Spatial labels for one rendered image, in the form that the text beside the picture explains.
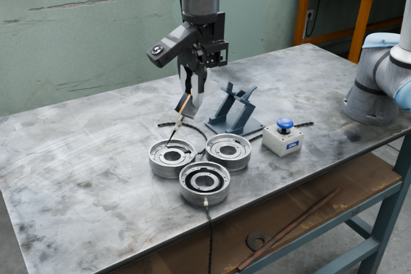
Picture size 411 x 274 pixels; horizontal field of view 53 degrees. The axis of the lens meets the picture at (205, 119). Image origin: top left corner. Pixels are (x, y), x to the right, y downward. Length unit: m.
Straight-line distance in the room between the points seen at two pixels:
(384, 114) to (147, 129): 0.63
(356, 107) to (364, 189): 0.30
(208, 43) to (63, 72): 1.69
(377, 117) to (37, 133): 0.89
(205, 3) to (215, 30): 0.08
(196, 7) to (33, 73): 1.72
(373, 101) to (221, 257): 0.57
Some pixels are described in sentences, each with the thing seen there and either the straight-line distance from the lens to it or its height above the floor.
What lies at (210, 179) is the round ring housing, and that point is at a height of 0.82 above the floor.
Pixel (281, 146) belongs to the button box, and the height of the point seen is 0.83.
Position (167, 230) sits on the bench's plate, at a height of 0.80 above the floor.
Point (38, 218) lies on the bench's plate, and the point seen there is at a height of 0.80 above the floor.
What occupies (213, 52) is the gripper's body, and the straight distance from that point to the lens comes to 0.86.
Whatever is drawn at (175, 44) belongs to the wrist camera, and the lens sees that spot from 0.82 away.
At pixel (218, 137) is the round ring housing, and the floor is 0.83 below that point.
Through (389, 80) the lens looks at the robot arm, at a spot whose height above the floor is 0.97.
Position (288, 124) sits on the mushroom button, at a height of 0.87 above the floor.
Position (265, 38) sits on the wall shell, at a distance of 3.18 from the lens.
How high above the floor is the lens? 1.38
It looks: 32 degrees down
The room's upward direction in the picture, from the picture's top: 2 degrees clockwise
